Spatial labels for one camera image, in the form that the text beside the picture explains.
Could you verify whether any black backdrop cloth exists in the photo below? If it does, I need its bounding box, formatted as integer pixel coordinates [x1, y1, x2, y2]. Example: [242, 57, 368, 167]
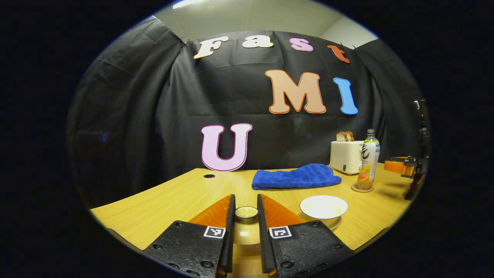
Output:
[66, 17, 430, 209]

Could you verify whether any white toaster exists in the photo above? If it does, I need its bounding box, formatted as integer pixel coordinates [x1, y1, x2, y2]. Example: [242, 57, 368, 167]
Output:
[329, 141, 365, 175]

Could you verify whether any round cork coaster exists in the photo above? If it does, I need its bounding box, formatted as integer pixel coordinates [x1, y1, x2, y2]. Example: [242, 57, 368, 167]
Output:
[350, 182, 375, 193]

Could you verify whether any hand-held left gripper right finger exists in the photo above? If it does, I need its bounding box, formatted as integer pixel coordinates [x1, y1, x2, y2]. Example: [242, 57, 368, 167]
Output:
[257, 194, 354, 278]

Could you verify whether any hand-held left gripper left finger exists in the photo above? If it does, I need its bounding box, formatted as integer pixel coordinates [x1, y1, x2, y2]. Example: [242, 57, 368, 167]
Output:
[143, 194, 236, 278]

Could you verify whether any plastic water bottle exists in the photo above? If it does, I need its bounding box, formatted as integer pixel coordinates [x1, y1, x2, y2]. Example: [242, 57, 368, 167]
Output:
[356, 129, 381, 190]

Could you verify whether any blue towel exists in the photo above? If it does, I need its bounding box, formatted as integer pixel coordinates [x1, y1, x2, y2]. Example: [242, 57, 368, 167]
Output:
[252, 164, 342, 190]

